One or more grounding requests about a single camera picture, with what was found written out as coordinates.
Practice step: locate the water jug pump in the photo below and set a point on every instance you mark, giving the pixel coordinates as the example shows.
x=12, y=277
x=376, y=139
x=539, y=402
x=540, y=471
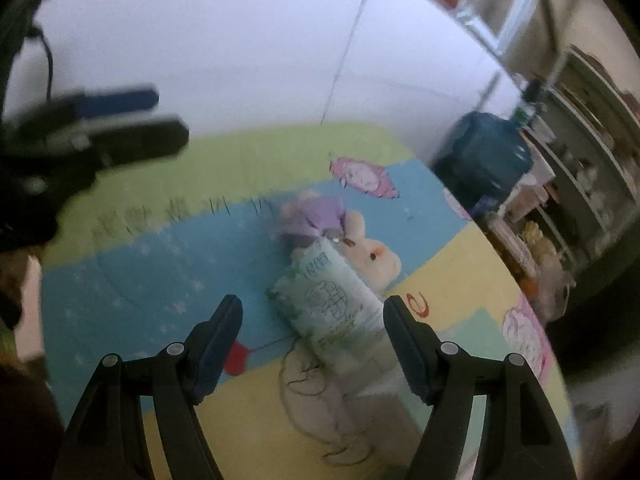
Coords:
x=529, y=102

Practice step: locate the white window frame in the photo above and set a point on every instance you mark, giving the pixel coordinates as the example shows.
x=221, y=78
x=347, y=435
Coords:
x=500, y=15

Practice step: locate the plastic bag of food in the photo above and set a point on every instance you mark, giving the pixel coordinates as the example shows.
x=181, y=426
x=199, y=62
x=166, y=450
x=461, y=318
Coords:
x=542, y=255

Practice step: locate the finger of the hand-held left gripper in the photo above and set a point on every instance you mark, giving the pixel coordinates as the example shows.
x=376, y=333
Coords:
x=145, y=137
x=115, y=102

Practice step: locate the blue water jug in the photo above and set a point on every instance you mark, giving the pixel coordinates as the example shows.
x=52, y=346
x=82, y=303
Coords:
x=487, y=160

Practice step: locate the person's left forearm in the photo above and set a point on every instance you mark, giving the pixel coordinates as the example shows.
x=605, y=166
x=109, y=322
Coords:
x=25, y=410

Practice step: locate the colourful printed blanket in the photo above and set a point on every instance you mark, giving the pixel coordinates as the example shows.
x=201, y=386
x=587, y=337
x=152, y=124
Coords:
x=150, y=270

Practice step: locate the plush bunny toy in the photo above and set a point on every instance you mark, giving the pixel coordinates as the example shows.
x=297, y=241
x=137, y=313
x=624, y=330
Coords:
x=370, y=255

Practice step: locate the green printed tissue pack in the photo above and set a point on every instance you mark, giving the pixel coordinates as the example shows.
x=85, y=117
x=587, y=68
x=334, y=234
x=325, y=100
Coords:
x=335, y=310

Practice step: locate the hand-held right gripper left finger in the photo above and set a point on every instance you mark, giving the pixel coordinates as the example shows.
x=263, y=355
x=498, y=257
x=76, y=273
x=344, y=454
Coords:
x=217, y=355

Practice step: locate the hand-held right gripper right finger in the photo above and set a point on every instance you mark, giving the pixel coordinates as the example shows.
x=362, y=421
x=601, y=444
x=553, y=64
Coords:
x=407, y=355

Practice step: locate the white shelf rack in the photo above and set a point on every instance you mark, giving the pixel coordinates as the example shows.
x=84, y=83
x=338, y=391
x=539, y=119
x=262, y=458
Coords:
x=595, y=160

